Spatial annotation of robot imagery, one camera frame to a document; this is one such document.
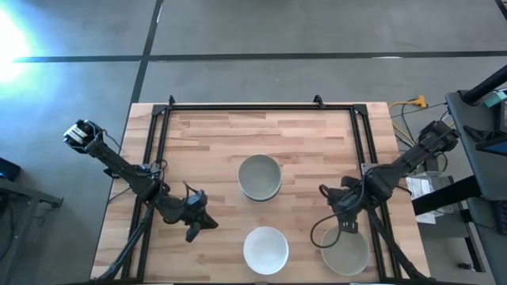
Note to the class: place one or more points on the black aluminium table frame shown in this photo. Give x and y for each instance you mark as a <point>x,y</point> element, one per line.
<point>253,107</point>

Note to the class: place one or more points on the black pole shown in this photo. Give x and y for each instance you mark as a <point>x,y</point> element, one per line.
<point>485,85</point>

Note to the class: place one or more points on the pale grey-green ceramic bowl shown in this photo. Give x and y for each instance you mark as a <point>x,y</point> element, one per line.
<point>259,176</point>

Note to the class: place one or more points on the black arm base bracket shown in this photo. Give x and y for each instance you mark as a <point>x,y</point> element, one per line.
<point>110,172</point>

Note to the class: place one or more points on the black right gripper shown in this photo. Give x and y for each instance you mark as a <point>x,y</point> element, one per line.
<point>352,198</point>

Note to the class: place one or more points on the dark grey workstation desk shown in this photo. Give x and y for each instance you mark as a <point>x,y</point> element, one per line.
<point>459,115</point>

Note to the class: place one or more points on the yellow power plug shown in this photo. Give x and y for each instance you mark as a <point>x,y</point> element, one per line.
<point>420,102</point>

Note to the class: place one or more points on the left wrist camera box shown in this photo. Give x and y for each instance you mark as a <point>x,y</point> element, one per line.
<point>197,198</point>

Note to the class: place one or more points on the teal box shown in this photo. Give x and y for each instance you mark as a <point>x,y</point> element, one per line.
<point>497,99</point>

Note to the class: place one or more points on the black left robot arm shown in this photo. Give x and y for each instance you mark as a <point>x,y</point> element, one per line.
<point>115,160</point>

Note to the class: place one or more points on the dark blue device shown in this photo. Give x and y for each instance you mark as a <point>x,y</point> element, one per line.
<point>6,169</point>

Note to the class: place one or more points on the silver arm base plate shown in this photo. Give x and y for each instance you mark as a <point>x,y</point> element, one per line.
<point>366,169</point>

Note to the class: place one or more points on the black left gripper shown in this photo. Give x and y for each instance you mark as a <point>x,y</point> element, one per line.
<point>184,215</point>

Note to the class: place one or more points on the blue tablet screen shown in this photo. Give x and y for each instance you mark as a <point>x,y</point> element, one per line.
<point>495,146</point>

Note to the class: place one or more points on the beige-grey ceramic bowl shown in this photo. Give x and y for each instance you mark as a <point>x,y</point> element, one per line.
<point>348,257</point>

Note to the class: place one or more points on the white paper box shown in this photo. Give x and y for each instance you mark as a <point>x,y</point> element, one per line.
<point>420,189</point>

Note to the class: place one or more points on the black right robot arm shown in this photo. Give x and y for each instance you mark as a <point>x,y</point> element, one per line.
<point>408,160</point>

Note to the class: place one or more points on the black caster wheel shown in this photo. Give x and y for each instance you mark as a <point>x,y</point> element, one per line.
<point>465,266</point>

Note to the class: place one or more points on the black desk crossbar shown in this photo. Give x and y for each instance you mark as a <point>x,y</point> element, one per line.
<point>443,196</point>

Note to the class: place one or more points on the black frame bracket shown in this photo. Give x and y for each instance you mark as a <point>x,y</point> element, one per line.
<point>171,100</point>
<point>318,101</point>

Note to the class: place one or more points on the dark side table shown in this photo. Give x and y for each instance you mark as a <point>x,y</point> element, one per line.
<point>31,194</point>

